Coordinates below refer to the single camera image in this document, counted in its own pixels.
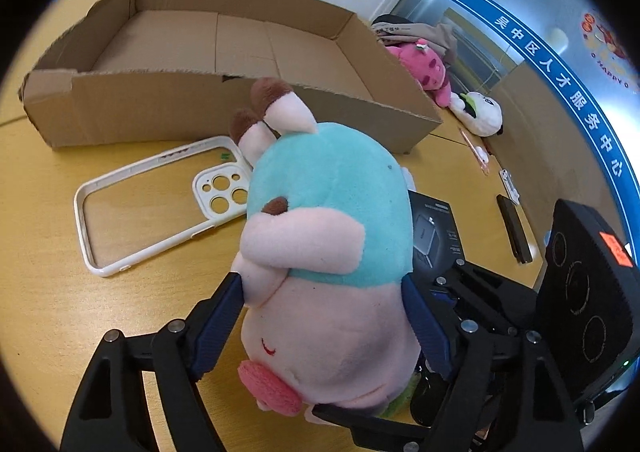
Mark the white clear phone case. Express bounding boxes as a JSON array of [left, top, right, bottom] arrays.
[[74, 137, 252, 277]]

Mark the black charger box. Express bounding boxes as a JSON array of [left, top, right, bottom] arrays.
[[409, 191, 465, 281]]

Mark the pink and teal pig plush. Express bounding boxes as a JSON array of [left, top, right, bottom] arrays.
[[230, 78, 420, 416]]

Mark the pink pen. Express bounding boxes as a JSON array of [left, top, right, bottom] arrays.
[[459, 128, 489, 175]]

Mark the small white device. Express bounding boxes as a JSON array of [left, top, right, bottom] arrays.
[[475, 146, 489, 164]]

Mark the white panda plush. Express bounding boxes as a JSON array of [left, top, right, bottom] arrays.
[[449, 92, 503, 138]]

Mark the brown cardboard box tray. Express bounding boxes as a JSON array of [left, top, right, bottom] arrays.
[[20, 0, 440, 153]]

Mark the pink bear plush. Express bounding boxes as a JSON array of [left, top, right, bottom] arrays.
[[386, 39, 451, 108]]

